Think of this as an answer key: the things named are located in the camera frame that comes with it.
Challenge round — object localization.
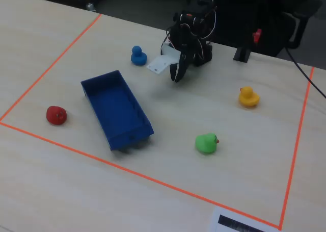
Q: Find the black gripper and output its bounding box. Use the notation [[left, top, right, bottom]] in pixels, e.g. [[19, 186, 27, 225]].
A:
[[169, 24, 202, 83]]

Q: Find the yellow rubber duck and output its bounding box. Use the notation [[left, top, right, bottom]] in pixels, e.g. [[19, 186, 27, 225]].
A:
[[238, 86, 260, 108]]

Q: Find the blue rubber duck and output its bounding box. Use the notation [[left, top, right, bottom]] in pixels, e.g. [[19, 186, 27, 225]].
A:
[[130, 45, 148, 66]]

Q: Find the blue plastic box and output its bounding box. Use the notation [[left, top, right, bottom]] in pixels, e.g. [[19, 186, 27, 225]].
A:
[[80, 69, 154, 151]]

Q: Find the green rubber duck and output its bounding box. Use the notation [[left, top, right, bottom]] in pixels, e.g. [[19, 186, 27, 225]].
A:
[[195, 133, 221, 156]]

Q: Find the red rubber duck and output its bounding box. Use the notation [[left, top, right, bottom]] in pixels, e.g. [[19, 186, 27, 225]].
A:
[[46, 106, 68, 125]]

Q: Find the white paper with black bar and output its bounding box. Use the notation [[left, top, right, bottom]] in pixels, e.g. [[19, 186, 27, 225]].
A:
[[209, 206, 281, 232]]

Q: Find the black clamp with red handle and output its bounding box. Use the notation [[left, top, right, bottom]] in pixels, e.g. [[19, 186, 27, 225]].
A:
[[233, 29, 262, 62]]

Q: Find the thick black cable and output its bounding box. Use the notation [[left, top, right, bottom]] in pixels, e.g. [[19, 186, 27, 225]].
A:
[[284, 45, 326, 99]]

